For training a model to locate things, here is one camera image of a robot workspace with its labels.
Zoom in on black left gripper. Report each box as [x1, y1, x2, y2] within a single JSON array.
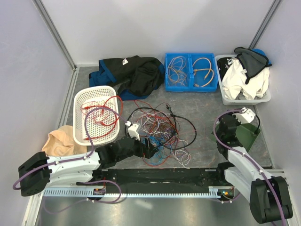
[[117, 132, 158, 162]]

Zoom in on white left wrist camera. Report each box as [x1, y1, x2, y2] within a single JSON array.
[[125, 121, 141, 141]]

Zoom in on slotted cable duct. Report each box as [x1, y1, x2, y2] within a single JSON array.
[[43, 186, 222, 198]]

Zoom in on white thin wire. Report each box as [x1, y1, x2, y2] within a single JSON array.
[[131, 110, 191, 170]]

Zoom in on red cable in basket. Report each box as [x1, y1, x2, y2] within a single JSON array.
[[81, 95, 124, 142]]

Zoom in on orange thick cable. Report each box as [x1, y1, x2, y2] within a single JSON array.
[[191, 57, 215, 88]]

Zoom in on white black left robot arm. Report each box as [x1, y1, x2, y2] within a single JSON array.
[[15, 137, 158, 197]]

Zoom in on beige bucket hat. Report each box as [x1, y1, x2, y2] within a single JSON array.
[[42, 125, 87, 157]]

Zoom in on white cloth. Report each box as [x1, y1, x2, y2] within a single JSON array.
[[219, 57, 269, 100]]

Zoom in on grey laundry basket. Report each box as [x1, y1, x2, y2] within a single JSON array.
[[215, 55, 271, 105]]

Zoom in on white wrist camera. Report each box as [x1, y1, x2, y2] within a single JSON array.
[[125, 121, 141, 141], [233, 107, 256, 124]]

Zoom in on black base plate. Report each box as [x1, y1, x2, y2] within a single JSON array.
[[88, 168, 232, 192]]

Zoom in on pink thin wire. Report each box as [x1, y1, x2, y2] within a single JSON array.
[[141, 113, 212, 156]]

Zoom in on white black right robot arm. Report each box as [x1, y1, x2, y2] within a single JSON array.
[[213, 108, 293, 226]]

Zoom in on green plastic tray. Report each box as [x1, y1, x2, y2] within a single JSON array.
[[214, 123, 261, 153]]

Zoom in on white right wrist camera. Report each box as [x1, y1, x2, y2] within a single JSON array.
[[233, 107, 256, 124]]

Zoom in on blue plastic bin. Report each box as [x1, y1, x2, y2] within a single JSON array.
[[165, 53, 218, 92]]

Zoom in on light blue thin wire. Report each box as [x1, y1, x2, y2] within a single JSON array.
[[141, 134, 170, 165]]

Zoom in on black blue jacket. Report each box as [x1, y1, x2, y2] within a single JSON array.
[[88, 56, 165, 101]]

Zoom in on black cable teal connector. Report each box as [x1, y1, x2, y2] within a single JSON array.
[[127, 104, 197, 152]]

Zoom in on white perforated basket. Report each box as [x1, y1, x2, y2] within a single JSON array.
[[73, 86, 120, 146]]

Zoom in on orange thin wires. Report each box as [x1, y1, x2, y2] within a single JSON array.
[[167, 56, 189, 87]]

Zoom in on grey black cloth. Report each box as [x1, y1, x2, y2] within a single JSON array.
[[234, 47, 272, 84]]

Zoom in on brown thin wire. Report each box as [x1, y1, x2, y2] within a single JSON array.
[[145, 110, 186, 146]]

